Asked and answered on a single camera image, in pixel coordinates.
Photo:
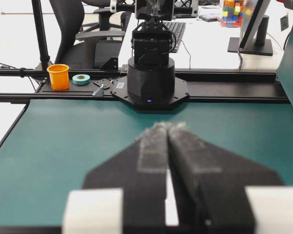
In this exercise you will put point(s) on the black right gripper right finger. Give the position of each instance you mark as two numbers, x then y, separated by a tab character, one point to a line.
231	194

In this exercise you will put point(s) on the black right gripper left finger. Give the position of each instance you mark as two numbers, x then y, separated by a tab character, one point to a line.
126	194

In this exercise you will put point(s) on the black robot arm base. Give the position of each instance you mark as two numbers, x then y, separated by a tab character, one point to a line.
150	82

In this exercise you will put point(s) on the green tape roll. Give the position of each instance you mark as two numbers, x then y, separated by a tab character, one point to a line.
81	79

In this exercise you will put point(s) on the orange plastic cup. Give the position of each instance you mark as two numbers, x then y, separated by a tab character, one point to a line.
59	77

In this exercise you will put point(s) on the black office chair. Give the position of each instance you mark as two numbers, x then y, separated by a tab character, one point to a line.
84	50

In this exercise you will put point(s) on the black tripod pole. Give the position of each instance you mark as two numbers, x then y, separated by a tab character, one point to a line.
39	24

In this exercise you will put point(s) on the black keyboard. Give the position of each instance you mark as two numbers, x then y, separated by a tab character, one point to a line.
178	29

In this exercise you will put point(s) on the computer monitor with stand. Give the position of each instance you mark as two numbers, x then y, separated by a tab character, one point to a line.
253	31

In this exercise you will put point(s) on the box of colourful blocks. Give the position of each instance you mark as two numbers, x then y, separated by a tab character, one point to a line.
231	13

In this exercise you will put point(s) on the black aluminium frame rail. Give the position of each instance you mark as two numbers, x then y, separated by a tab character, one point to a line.
189	86

